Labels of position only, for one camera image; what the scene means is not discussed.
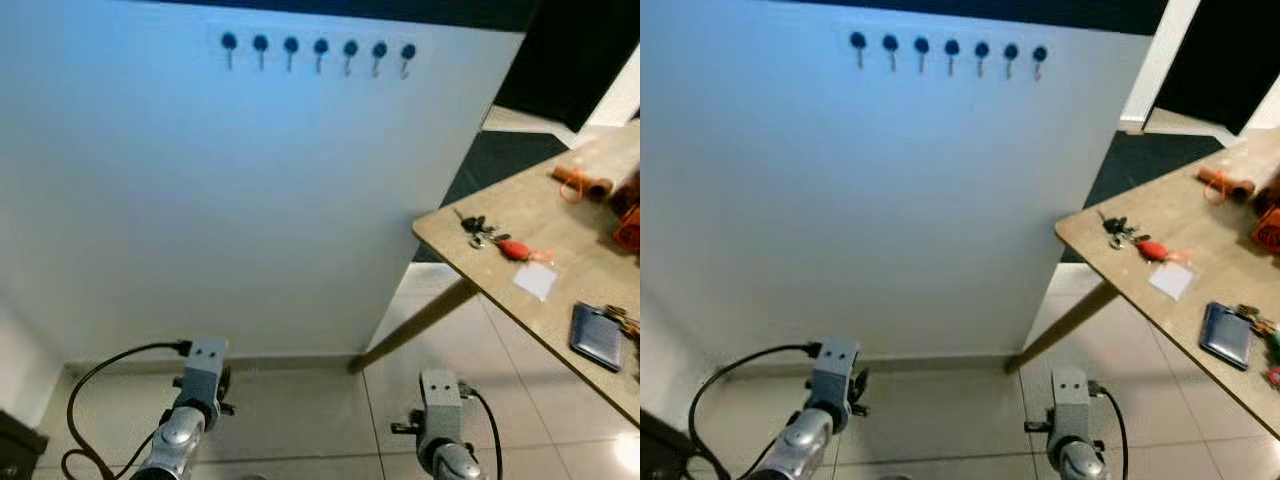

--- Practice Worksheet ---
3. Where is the wooden table leg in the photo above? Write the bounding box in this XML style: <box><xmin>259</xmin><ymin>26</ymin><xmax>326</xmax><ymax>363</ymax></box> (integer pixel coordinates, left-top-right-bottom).
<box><xmin>348</xmin><ymin>280</ymin><xmax>479</xmax><ymax>376</ymax></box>
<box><xmin>1005</xmin><ymin>282</ymin><xmax>1119</xmax><ymax>376</ymax></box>

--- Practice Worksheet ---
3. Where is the white paper card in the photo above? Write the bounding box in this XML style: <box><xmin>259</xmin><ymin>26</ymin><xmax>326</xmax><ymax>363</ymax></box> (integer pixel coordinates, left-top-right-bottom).
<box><xmin>1148</xmin><ymin>262</ymin><xmax>1196</xmax><ymax>303</ymax></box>
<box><xmin>513</xmin><ymin>262</ymin><xmax>559</xmax><ymax>303</ymax></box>

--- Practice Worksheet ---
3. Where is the dark low furniture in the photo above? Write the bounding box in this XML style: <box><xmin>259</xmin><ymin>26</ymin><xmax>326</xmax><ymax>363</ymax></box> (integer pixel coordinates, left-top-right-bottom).
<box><xmin>0</xmin><ymin>408</ymin><xmax>49</xmax><ymax>480</ymax></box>
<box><xmin>640</xmin><ymin>410</ymin><xmax>691</xmax><ymax>480</ymax></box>

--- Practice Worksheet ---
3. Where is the key bunch with red fob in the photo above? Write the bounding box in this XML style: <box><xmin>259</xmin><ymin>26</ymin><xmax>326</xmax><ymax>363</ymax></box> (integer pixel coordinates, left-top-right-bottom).
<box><xmin>1095</xmin><ymin>210</ymin><xmax>1193</xmax><ymax>269</ymax></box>
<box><xmin>455</xmin><ymin>208</ymin><xmax>557</xmax><ymax>269</ymax></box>

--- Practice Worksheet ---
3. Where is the dark blue wallet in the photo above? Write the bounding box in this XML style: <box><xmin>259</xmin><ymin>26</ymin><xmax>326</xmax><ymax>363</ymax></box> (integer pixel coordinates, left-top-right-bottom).
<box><xmin>1199</xmin><ymin>302</ymin><xmax>1254</xmax><ymax>371</ymax></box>
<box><xmin>569</xmin><ymin>302</ymin><xmax>623</xmax><ymax>373</ymax></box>

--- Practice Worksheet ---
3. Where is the key bunch with green fob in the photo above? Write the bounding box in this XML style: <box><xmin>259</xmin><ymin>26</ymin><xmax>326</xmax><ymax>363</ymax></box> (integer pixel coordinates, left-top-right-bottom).
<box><xmin>605</xmin><ymin>305</ymin><xmax>641</xmax><ymax>341</ymax></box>
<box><xmin>1238</xmin><ymin>305</ymin><xmax>1280</xmax><ymax>389</ymax></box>

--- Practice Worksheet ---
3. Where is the orange box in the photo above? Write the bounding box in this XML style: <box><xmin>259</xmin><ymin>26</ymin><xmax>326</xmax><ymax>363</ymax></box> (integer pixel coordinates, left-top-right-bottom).
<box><xmin>612</xmin><ymin>205</ymin><xmax>641</xmax><ymax>253</ymax></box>
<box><xmin>1250</xmin><ymin>205</ymin><xmax>1280</xmax><ymax>253</ymax></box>

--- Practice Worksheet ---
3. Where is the brown roll with orange loop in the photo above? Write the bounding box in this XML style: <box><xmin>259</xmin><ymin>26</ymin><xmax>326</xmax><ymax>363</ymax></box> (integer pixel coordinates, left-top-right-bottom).
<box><xmin>551</xmin><ymin>165</ymin><xmax>613</xmax><ymax>205</ymax></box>
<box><xmin>1197</xmin><ymin>166</ymin><xmax>1258</xmax><ymax>205</ymax></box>

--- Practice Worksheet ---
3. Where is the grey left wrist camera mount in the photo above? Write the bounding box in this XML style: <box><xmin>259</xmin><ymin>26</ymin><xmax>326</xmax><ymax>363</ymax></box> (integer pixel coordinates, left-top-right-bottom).
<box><xmin>183</xmin><ymin>337</ymin><xmax>230</xmax><ymax>403</ymax></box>
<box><xmin>808</xmin><ymin>338</ymin><xmax>861</xmax><ymax>411</ymax></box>

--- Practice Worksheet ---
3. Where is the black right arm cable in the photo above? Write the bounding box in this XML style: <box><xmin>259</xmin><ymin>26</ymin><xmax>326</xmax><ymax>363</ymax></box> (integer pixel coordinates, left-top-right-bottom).
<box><xmin>460</xmin><ymin>385</ymin><xmax>504</xmax><ymax>480</ymax></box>
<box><xmin>1090</xmin><ymin>385</ymin><xmax>1129</xmax><ymax>480</ymax></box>

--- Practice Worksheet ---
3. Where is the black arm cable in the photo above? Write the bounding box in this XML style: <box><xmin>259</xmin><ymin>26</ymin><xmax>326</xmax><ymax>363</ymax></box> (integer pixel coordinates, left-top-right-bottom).
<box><xmin>62</xmin><ymin>340</ymin><xmax>193</xmax><ymax>480</ymax></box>
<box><xmin>688</xmin><ymin>343</ymin><xmax>813</xmax><ymax>480</ymax></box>
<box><xmin>1090</xmin><ymin>385</ymin><xmax>1129</xmax><ymax>480</ymax></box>
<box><xmin>460</xmin><ymin>385</ymin><xmax>504</xmax><ymax>480</ymax></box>

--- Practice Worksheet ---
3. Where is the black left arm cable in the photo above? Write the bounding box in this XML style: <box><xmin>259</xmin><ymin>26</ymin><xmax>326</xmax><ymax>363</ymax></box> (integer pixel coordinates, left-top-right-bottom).
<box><xmin>688</xmin><ymin>343</ymin><xmax>813</xmax><ymax>480</ymax></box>
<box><xmin>62</xmin><ymin>340</ymin><xmax>193</xmax><ymax>480</ymax></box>

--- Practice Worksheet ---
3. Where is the white door frame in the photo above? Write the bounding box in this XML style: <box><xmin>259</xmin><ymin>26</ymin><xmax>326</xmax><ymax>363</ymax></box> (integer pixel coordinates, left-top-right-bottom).
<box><xmin>575</xmin><ymin>45</ymin><xmax>641</xmax><ymax>136</ymax></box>
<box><xmin>1118</xmin><ymin>0</ymin><xmax>1203</xmax><ymax>133</ymax></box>

